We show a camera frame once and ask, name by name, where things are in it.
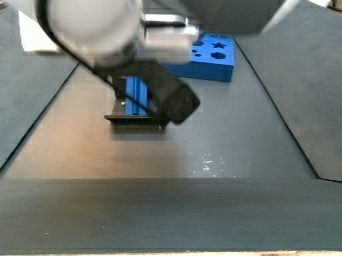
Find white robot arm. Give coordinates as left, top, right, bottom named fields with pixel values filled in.
left=8, top=0, right=199, bottom=67

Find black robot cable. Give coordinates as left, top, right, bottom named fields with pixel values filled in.
left=36, top=0, right=158, bottom=118

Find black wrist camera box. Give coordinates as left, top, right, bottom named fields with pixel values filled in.
left=94, top=61, right=201, bottom=126

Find blue star prism object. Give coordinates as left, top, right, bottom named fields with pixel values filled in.
left=126, top=77, right=149, bottom=116

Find blue shape sorter block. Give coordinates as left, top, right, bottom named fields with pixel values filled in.
left=165, top=33, right=235, bottom=82

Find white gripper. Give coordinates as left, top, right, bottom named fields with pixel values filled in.
left=137, top=14, right=199, bottom=64

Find dark curved fixture stand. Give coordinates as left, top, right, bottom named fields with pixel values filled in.
left=105, top=77, right=170, bottom=129

